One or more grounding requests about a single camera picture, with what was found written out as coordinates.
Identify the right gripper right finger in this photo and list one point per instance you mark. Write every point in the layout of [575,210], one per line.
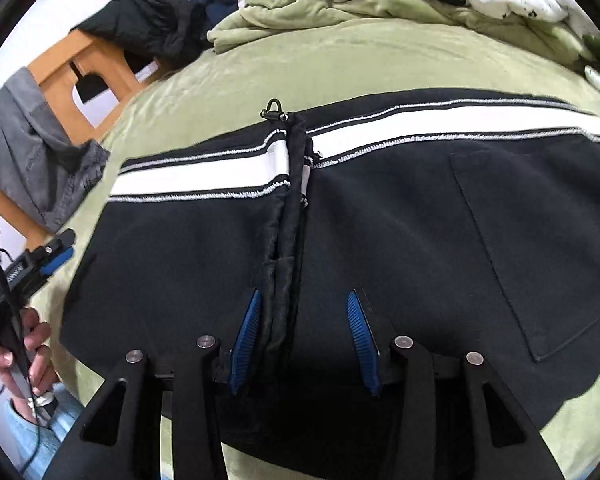
[458,419]

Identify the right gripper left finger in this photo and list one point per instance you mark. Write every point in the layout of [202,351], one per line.
[117,435]

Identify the black pants white stripe waistband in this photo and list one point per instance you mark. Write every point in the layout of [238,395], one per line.
[470,219]

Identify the left light blue sleeve forearm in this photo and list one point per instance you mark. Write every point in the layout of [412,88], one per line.
[44,441]

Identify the person's left hand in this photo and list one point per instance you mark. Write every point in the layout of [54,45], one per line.
[40,371]

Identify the grey jeans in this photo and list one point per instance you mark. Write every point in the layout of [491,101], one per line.
[41,170]

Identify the black jacket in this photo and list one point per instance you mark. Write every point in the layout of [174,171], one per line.
[174,31]

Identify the green plush bed sheet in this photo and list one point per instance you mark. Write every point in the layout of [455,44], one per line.
[305,69]

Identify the green plush blanket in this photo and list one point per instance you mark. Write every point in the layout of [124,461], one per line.
[263,18]

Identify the wooden bed frame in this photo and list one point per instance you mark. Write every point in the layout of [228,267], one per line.
[56,72]

